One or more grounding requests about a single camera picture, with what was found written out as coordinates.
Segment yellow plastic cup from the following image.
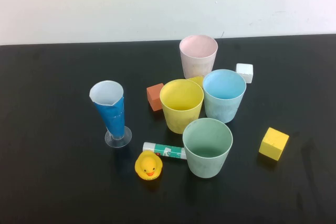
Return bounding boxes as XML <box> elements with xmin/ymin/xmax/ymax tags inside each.
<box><xmin>159</xmin><ymin>79</ymin><xmax>205</xmax><ymax>134</ymax></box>

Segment pink plastic cup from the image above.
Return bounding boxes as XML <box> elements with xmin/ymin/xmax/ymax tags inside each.
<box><xmin>179</xmin><ymin>35</ymin><xmax>219</xmax><ymax>80</ymax></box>

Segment light blue plastic cup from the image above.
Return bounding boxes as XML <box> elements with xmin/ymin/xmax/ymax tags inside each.
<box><xmin>202</xmin><ymin>69</ymin><xmax>247</xmax><ymax>124</ymax></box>

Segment orange cube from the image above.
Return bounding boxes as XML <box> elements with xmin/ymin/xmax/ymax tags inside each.
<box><xmin>146</xmin><ymin>82</ymin><xmax>165</xmax><ymax>112</ymax></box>

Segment yellow cube chipped corner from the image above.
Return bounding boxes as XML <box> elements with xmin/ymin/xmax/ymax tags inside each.
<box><xmin>187</xmin><ymin>76</ymin><xmax>205</xmax><ymax>89</ymax></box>

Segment green white glue stick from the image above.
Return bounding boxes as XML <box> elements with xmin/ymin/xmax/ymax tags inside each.
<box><xmin>142</xmin><ymin>142</ymin><xmax>187</xmax><ymax>160</ymax></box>

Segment blue taped measuring cylinder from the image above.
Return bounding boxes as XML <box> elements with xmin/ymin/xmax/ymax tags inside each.
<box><xmin>89</xmin><ymin>80</ymin><xmax>133</xmax><ymax>148</ymax></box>

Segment yellow rubber duck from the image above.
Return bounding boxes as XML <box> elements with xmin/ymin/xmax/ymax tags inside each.
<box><xmin>134</xmin><ymin>151</ymin><xmax>163</xmax><ymax>182</ymax></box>

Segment light green plastic cup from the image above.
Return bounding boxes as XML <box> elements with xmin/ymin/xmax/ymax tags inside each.
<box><xmin>182</xmin><ymin>118</ymin><xmax>234</xmax><ymax>179</ymax></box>

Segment white cube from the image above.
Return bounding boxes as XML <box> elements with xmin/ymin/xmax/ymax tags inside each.
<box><xmin>235</xmin><ymin>62</ymin><xmax>254</xmax><ymax>84</ymax></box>

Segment yellow cube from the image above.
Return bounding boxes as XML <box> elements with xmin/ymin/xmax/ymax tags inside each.
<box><xmin>258</xmin><ymin>126</ymin><xmax>290</xmax><ymax>162</ymax></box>

